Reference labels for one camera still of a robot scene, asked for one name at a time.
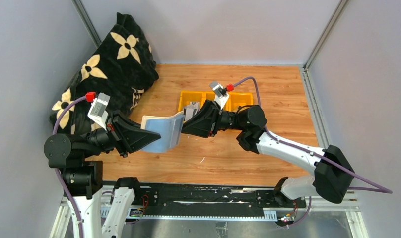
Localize beige leather card holder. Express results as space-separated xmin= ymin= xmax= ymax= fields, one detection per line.
xmin=141 ymin=111 xmax=185 ymax=153

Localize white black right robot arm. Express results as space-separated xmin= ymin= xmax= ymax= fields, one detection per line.
xmin=182 ymin=100 xmax=354 ymax=206

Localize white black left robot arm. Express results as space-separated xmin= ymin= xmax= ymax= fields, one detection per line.
xmin=44 ymin=111 xmax=161 ymax=238

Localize white cards in bin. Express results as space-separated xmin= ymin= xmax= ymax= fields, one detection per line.
xmin=183 ymin=101 xmax=200 ymax=121

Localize yellow bin middle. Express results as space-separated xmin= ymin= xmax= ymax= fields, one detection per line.
xmin=202 ymin=91 xmax=216 ymax=101

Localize yellow bin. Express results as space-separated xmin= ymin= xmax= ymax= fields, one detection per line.
xmin=226 ymin=92 xmax=254 ymax=112
xmin=202 ymin=91 xmax=216 ymax=101
xmin=177 ymin=91 xmax=204 ymax=112

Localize yellow bin right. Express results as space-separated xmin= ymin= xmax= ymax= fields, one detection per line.
xmin=226 ymin=92 xmax=254 ymax=112

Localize yellow bin left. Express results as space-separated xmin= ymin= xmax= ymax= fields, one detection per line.
xmin=177 ymin=91 xmax=204 ymax=112

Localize black floral plush blanket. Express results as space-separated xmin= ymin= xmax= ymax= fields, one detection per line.
xmin=49 ymin=13 xmax=159 ymax=135

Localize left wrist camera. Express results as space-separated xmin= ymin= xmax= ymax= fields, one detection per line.
xmin=87 ymin=93 xmax=110 ymax=130

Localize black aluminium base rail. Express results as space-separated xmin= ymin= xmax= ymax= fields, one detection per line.
xmin=59 ymin=182 xmax=361 ymax=227

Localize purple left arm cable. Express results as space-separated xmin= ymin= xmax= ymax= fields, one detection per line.
xmin=52 ymin=96 xmax=89 ymax=238

